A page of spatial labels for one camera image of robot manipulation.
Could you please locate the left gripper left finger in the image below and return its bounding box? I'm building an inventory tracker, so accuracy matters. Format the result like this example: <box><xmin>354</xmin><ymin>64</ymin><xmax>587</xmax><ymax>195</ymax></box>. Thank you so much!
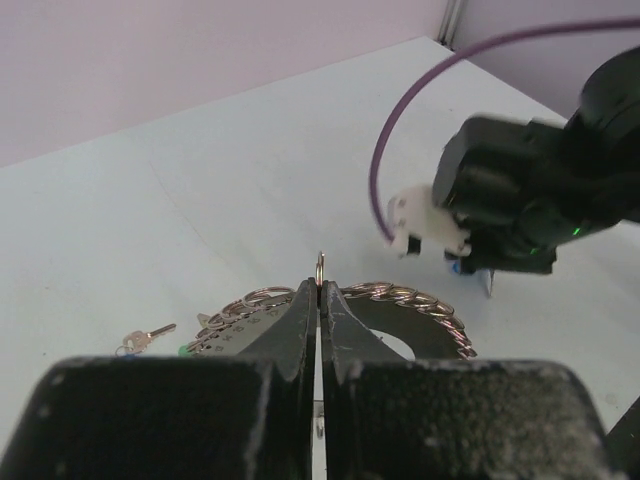
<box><xmin>1</xmin><ymin>280</ymin><xmax>318</xmax><ymax>479</ymax></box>

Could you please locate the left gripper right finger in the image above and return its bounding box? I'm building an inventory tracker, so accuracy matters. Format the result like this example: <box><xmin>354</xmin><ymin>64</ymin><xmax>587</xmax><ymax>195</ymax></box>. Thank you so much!
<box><xmin>319</xmin><ymin>279</ymin><xmax>619</xmax><ymax>480</ymax></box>

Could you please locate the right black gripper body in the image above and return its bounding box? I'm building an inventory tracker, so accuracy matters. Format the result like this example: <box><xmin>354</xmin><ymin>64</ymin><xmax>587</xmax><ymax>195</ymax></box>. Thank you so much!
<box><xmin>432</xmin><ymin>116</ymin><xmax>557</xmax><ymax>275</ymax></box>

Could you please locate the key with blue tag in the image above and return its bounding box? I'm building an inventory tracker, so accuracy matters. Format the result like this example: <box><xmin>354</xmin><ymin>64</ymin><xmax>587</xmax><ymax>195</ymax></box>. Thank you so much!
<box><xmin>444</xmin><ymin>256</ymin><xmax>495</xmax><ymax>298</ymax></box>
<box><xmin>115</xmin><ymin>323</ymin><xmax>176</xmax><ymax>357</ymax></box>

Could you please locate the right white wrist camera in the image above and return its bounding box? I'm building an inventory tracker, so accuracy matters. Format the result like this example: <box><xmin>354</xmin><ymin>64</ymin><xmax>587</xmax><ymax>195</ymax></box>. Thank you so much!
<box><xmin>388</xmin><ymin>184</ymin><xmax>472</xmax><ymax>257</ymax></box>

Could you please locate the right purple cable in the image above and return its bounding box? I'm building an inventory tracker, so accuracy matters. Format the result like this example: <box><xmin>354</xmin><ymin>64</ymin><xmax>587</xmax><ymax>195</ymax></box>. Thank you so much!
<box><xmin>368</xmin><ymin>14</ymin><xmax>640</xmax><ymax>249</ymax></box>

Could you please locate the right aluminium frame post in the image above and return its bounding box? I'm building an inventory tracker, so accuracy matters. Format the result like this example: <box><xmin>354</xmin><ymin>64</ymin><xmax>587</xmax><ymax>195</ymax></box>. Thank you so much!
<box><xmin>437</xmin><ymin>0</ymin><xmax>467</xmax><ymax>47</ymax></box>

